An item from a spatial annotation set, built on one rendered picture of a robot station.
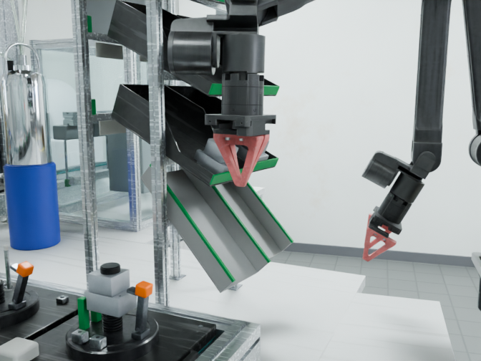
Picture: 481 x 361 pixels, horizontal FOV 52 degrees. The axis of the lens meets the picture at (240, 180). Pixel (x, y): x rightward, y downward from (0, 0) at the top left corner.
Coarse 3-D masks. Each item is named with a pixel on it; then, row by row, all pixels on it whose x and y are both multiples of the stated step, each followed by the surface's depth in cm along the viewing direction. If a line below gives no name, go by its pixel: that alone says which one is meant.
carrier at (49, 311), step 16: (0, 288) 86; (32, 288) 99; (0, 304) 86; (16, 304) 84; (32, 304) 86; (48, 304) 91; (64, 304) 91; (0, 320) 81; (16, 320) 83; (32, 320) 84; (48, 320) 84; (64, 320) 86; (0, 336) 79; (16, 336) 79; (32, 336) 80
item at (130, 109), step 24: (120, 96) 99; (144, 96) 105; (168, 96) 108; (120, 120) 100; (144, 120) 96; (168, 120) 109; (192, 120) 105; (168, 144) 93; (192, 144) 103; (192, 168) 91; (240, 168) 100
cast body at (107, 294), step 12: (108, 264) 75; (96, 276) 74; (108, 276) 73; (120, 276) 74; (96, 288) 74; (108, 288) 73; (120, 288) 75; (96, 300) 74; (108, 300) 73; (120, 300) 73; (132, 300) 76; (108, 312) 74; (120, 312) 73
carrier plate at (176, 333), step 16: (160, 320) 84; (176, 320) 84; (192, 320) 84; (48, 336) 79; (64, 336) 79; (160, 336) 79; (176, 336) 79; (192, 336) 79; (208, 336) 81; (48, 352) 74; (64, 352) 74; (160, 352) 74; (176, 352) 74
